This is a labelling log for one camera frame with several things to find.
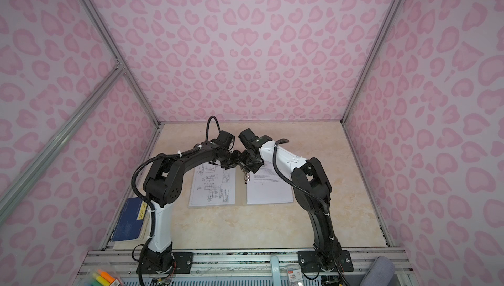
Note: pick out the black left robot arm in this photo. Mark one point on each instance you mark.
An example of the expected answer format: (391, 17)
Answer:
(158, 182)

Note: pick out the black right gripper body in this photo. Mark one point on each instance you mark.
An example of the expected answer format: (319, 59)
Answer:
(252, 164)

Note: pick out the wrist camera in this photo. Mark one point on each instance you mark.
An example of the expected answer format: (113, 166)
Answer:
(252, 136)
(225, 140)

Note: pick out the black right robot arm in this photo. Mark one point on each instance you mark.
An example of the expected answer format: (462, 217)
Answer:
(312, 191)

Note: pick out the blue booklet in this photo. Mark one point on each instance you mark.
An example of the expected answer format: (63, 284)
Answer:
(131, 219)

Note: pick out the translucent beige file folder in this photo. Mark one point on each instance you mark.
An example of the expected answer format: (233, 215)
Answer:
(241, 188)

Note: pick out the small labelled plastic bag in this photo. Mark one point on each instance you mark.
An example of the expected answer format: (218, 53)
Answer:
(295, 275)

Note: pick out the grey foam roll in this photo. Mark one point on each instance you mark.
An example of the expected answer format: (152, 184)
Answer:
(381, 273)

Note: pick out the left corner aluminium post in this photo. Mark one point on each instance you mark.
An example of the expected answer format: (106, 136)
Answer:
(103, 30)

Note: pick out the corner aluminium post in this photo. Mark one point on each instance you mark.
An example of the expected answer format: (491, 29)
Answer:
(379, 41)
(103, 30)

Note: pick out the metal folder clip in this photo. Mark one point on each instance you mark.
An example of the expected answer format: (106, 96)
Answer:
(247, 176)

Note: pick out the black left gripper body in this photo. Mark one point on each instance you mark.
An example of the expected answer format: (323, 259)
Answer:
(227, 161)

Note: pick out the highlighter marker pack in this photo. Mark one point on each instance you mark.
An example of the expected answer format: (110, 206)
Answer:
(102, 278)

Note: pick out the technical drawing paper sheet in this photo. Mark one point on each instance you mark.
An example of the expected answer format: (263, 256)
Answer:
(212, 186)

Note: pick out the diagonal aluminium frame bar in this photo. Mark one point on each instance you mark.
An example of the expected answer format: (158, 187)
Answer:
(25, 181)

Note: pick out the printed text sheet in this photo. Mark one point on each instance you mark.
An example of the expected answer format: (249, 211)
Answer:
(265, 187)

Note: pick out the right corner aluminium post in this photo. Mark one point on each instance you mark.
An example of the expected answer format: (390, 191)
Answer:
(379, 41)

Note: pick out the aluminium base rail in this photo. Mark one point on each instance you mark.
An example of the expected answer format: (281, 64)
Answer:
(247, 267)

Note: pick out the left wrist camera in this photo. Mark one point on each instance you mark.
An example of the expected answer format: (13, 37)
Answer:
(225, 140)

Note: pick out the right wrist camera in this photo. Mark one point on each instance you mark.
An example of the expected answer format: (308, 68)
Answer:
(252, 136)

